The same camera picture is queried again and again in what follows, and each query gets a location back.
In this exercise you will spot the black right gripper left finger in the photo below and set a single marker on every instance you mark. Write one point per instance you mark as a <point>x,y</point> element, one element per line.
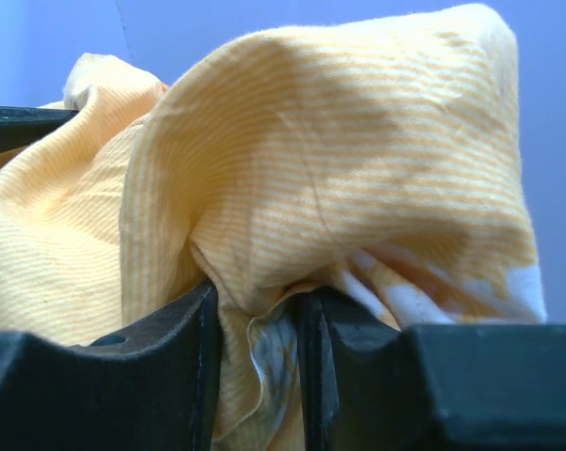
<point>150,386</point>

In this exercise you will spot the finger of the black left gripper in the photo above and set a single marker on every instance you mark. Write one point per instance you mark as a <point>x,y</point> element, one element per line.
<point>22,126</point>

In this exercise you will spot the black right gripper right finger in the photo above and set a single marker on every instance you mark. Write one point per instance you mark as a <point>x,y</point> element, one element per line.
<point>366,386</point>

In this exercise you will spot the orange cartoon print pillowcase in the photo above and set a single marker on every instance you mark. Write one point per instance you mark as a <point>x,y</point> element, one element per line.
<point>380,158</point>

